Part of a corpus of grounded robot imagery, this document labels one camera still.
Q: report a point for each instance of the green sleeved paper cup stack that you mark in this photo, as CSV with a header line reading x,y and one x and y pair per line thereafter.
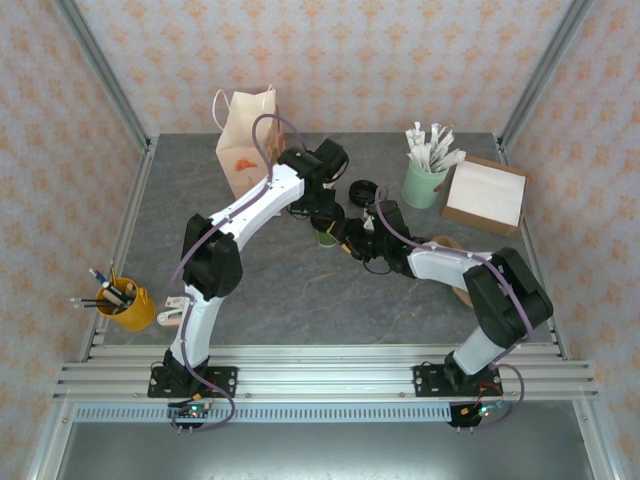
x,y
325,239

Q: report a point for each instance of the black plastic cup lid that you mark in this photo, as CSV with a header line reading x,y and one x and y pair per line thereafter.
x,y
361,192

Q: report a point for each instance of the brown pulp cup carrier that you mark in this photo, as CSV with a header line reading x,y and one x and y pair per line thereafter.
x,y
442,241

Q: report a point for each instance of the printed paper takeout bag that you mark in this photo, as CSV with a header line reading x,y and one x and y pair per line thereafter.
x,y
240,165

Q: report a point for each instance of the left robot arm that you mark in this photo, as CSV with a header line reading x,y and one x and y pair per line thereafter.
x,y
200,320

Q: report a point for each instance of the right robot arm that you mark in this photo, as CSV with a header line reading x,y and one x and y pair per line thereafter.
x,y
500,300

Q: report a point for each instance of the pale green holder cup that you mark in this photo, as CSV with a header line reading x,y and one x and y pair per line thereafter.
x,y
422,187

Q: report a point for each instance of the paper wrapped stirrer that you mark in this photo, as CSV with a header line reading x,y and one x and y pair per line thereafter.
x,y
415,136
440,137
421,157
451,159

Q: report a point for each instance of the brown cardboard napkin box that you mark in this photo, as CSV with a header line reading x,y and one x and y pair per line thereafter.
x,y
495,228

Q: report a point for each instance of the white napkin stack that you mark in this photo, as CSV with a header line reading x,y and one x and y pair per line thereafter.
x,y
485,190

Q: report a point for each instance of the small staple box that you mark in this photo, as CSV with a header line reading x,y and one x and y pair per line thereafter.
x,y
175,302

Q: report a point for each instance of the pink stapler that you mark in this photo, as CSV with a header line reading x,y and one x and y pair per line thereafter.
x,y
167,319

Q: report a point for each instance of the wooden stick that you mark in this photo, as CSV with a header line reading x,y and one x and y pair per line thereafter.
x,y
130,290

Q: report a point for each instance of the yellow pen cup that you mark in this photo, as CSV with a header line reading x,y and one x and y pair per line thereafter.
x,y
135,315

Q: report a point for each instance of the yellow pencil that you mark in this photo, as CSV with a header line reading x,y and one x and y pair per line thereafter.
x,y
113,274

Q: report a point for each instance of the blue capped pen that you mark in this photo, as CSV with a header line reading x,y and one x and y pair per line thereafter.
x,y
97,275

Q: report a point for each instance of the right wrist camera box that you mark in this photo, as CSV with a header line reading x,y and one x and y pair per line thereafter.
x,y
369,223

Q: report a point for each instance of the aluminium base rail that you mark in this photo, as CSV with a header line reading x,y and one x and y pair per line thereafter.
x,y
325,372

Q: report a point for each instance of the aluminium table side rail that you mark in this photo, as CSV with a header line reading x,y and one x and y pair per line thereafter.
x,y
530,240
137,190

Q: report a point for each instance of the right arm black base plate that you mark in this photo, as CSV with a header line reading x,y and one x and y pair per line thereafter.
x,y
427,382

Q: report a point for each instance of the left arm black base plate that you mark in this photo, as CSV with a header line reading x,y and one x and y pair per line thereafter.
x,y
222,382

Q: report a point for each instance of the aluminium frame post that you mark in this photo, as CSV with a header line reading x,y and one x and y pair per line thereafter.
x,y
100,65
547,65

